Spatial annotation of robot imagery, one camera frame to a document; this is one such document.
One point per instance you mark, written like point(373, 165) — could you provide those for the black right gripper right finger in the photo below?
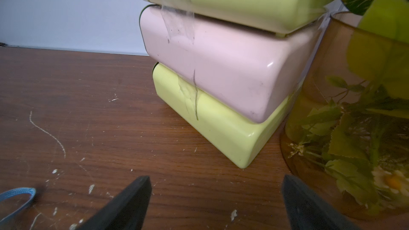
point(308, 211)

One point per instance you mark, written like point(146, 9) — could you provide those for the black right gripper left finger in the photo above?
point(126, 211)

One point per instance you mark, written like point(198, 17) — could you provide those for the green pink drawer cabinet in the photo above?
point(231, 68)

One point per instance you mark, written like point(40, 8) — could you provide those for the amber glass plant vase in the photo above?
point(322, 102)

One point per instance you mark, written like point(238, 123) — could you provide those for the green artificial plant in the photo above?
point(367, 127)

